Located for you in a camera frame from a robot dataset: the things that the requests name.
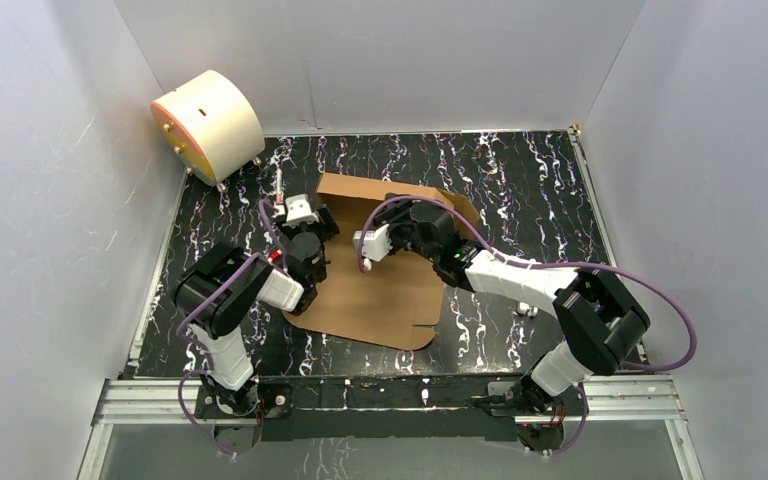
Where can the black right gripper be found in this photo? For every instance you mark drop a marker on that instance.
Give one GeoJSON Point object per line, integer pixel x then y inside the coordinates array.
{"type": "Point", "coordinates": [394, 218]}

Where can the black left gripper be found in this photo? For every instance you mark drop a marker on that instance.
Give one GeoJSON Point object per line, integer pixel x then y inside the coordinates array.
{"type": "Point", "coordinates": [321, 220]}

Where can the brown cardboard box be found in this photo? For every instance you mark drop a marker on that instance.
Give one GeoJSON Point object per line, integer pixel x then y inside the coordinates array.
{"type": "Point", "coordinates": [399, 301]}

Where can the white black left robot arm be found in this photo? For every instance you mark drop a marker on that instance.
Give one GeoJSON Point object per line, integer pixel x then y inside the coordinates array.
{"type": "Point", "coordinates": [218, 290]}

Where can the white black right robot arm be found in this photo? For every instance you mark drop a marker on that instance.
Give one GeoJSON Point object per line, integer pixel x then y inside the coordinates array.
{"type": "Point", "coordinates": [600, 319]}

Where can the pink pen on table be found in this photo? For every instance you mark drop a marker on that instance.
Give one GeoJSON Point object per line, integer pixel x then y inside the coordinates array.
{"type": "Point", "coordinates": [279, 187]}

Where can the white plastic block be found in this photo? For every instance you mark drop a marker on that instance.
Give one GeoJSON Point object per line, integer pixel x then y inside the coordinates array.
{"type": "Point", "coordinates": [524, 309]}

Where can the cream cylindrical drum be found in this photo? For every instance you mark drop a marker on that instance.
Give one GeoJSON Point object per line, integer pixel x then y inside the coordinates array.
{"type": "Point", "coordinates": [210, 125]}

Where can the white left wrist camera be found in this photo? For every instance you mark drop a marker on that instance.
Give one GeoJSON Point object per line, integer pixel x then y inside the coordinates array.
{"type": "Point", "coordinates": [295, 211]}

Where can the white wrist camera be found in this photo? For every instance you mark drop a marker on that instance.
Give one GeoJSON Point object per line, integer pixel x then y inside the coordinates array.
{"type": "Point", "coordinates": [295, 211]}
{"type": "Point", "coordinates": [374, 245]}

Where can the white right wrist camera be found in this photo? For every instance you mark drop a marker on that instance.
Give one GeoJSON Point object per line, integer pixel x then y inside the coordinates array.
{"type": "Point", "coordinates": [374, 245]}

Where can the aluminium table edge rail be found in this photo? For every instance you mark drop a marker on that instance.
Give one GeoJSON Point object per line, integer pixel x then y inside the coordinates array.
{"type": "Point", "coordinates": [575, 135]}

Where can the aluminium front frame rail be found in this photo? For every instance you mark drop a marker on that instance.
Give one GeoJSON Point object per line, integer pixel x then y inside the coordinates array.
{"type": "Point", "coordinates": [169, 401]}

